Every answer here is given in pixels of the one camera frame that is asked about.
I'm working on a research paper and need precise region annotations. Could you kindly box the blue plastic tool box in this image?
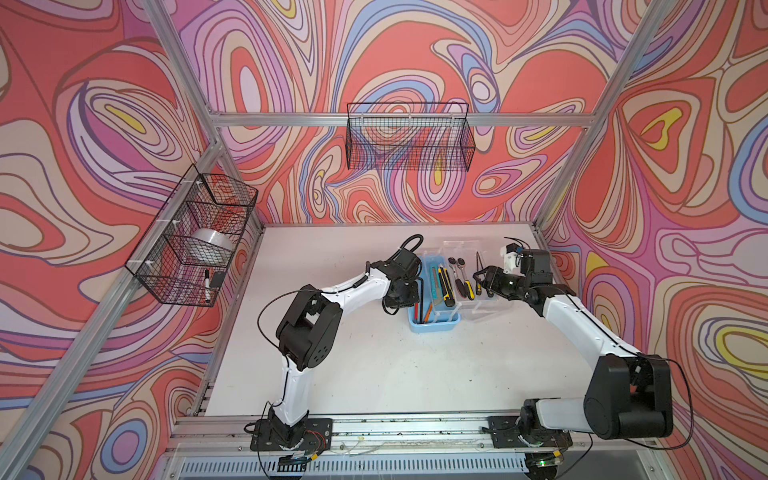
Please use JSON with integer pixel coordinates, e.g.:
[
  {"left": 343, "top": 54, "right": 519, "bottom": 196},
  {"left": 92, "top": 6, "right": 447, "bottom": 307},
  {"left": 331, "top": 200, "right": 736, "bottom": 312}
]
[{"left": 407, "top": 239, "right": 512, "bottom": 334}]

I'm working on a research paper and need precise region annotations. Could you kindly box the silver tape roll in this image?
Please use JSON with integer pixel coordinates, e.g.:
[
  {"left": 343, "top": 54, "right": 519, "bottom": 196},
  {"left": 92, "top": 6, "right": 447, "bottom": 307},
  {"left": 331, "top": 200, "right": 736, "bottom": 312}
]
[{"left": 192, "top": 228, "right": 235, "bottom": 251}]

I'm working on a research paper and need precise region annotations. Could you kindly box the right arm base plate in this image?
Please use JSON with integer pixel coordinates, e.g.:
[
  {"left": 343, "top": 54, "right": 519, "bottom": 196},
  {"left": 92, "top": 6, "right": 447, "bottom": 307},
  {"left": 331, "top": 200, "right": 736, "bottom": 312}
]
[{"left": 481, "top": 415, "right": 573, "bottom": 450}]

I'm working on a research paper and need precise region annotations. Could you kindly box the yellow black utility knife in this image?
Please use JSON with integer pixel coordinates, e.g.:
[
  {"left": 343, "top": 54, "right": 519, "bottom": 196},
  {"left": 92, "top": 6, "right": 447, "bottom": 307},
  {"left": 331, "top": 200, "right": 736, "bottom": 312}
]
[{"left": 438, "top": 265, "right": 455, "bottom": 308}]

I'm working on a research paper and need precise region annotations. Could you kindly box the left wire basket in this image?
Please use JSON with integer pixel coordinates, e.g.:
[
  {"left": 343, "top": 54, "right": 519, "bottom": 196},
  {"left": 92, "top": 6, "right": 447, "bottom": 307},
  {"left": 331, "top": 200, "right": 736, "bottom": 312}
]
[{"left": 125, "top": 165, "right": 258, "bottom": 307}]

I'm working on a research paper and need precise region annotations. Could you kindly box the aluminium front rail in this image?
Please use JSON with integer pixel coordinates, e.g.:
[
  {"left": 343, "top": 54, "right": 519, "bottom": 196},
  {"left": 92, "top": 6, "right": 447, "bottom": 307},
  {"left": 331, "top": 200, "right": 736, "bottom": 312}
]
[{"left": 154, "top": 412, "right": 673, "bottom": 479}]

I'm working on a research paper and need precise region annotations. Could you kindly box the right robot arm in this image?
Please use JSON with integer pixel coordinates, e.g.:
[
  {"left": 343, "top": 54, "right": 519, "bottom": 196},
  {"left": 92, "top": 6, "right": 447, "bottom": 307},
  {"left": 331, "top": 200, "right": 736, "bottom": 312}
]
[{"left": 473, "top": 248, "right": 677, "bottom": 446}]

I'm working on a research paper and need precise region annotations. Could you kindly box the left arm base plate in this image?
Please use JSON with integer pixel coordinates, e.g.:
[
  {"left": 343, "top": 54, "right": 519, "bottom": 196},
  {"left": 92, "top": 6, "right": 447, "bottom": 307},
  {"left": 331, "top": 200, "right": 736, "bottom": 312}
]
[{"left": 243, "top": 417, "right": 333, "bottom": 454}]

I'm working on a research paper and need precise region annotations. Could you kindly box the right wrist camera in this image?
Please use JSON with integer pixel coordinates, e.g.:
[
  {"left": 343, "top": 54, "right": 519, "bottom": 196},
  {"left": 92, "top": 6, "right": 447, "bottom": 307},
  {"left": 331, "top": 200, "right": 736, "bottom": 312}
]
[{"left": 503, "top": 242, "right": 523, "bottom": 274}]

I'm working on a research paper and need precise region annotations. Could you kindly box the back wire basket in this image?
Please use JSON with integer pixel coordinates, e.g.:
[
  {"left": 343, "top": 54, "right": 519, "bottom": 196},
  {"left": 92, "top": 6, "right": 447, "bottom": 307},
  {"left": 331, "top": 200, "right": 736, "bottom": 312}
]
[{"left": 345, "top": 100, "right": 476, "bottom": 172}]

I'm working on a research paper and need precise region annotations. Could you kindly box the teal utility knife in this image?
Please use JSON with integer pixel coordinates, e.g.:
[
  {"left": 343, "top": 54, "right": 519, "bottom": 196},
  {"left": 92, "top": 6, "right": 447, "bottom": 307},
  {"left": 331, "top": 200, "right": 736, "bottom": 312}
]
[{"left": 430, "top": 266, "right": 443, "bottom": 305}]

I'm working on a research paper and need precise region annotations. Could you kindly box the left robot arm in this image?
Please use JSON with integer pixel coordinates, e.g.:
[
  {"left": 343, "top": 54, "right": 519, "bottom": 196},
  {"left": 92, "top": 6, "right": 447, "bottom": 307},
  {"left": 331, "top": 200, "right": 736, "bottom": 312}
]
[{"left": 254, "top": 233, "right": 424, "bottom": 449}]

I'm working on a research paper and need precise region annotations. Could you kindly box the wire basket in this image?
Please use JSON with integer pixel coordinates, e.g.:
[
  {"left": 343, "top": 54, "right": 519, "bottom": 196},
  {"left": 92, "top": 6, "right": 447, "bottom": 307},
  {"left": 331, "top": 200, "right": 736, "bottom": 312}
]
[
  {"left": 125, "top": 165, "right": 258, "bottom": 307},
  {"left": 345, "top": 100, "right": 476, "bottom": 172}
]

